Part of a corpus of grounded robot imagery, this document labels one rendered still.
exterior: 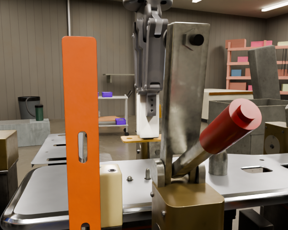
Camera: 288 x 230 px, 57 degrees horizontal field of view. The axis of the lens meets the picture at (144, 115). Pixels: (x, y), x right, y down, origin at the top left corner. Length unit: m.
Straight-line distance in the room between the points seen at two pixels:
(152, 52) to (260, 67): 5.56
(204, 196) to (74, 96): 0.15
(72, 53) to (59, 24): 7.99
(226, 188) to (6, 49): 7.85
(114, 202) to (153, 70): 0.18
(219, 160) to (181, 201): 0.22
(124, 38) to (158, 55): 8.22
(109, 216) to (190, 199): 0.09
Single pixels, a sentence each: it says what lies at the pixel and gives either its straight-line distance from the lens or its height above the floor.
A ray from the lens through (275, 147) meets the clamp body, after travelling 0.77.
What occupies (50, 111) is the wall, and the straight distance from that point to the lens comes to 8.12.
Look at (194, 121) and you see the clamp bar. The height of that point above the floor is 1.12.
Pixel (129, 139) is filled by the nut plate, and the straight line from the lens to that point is 0.42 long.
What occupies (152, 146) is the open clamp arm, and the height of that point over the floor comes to 1.02.
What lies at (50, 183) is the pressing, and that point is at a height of 1.00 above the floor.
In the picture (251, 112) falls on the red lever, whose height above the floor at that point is 1.14.
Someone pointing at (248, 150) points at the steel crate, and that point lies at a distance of 3.52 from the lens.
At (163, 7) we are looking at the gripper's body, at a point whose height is 1.27.
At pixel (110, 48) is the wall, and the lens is 8.43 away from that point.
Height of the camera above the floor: 1.16
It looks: 8 degrees down
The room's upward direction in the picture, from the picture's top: straight up
